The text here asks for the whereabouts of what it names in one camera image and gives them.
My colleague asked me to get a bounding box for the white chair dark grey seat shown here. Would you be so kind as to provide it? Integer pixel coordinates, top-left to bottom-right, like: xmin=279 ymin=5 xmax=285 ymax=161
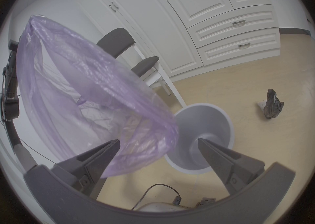
xmin=96 ymin=28 xmax=187 ymax=108

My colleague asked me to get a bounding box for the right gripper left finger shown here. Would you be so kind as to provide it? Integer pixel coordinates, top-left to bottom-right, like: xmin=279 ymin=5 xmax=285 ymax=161
xmin=52 ymin=139 xmax=121 ymax=196

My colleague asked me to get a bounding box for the black cable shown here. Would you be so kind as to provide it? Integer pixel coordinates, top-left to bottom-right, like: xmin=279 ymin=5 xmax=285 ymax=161
xmin=132 ymin=184 xmax=184 ymax=211

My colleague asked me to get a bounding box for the black plastic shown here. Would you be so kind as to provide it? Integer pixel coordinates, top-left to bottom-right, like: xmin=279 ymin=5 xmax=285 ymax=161
xmin=263 ymin=89 xmax=285 ymax=120

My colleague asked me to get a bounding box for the white trash bin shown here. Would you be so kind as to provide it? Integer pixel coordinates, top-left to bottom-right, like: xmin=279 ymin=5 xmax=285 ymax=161
xmin=164 ymin=103 xmax=235 ymax=175

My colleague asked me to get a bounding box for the purple plastic bag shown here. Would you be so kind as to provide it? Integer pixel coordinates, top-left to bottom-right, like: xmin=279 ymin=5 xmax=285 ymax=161
xmin=17 ymin=14 xmax=179 ymax=178

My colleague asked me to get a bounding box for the white wardrobe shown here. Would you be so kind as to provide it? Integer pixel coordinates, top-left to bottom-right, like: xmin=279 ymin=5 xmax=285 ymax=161
xmin=76 ymin=0 xmax=281 ymax=83

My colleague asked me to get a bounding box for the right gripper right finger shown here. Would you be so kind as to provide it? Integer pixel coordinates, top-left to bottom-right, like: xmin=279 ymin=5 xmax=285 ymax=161
xmin=198 ymin=138 xmax=266 ymax=196

